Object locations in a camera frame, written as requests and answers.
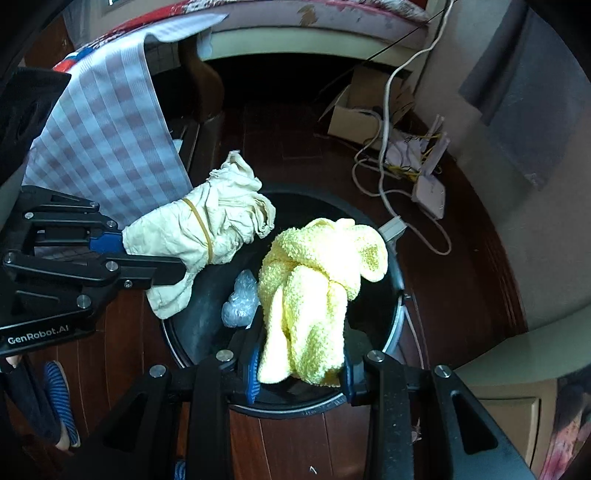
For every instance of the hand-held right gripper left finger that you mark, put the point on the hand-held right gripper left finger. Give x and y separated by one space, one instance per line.
251 374

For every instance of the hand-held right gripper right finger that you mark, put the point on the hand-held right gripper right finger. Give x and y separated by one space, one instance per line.
348 378

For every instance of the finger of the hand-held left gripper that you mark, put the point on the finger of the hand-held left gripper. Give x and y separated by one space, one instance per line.
138 272
106 242

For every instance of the black trash bin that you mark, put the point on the black trash bin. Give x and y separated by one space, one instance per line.
207 300

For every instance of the clear plastic bag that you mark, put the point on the clear plastic bag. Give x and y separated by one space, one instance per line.
240 300

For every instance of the yellow towel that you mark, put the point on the yellow towel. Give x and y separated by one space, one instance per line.
304 295

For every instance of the beige cloth bundle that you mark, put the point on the beige cloth bundle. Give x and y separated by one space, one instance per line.
217 212

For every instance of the blue striped slipper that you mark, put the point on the blue striped slipper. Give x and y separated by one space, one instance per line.
57 392

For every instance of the checked tablecloth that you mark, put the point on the checked tablecloth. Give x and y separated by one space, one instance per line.
106 138

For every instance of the beige cabinet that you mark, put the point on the beige cabinet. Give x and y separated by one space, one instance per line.
508 415

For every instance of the white router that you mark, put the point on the white router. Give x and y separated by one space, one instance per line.
429 194

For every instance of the cardboard box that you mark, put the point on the cardboard box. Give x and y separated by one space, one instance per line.
355 120

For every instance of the white bed frame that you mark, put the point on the white bed frame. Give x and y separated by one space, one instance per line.
323 27

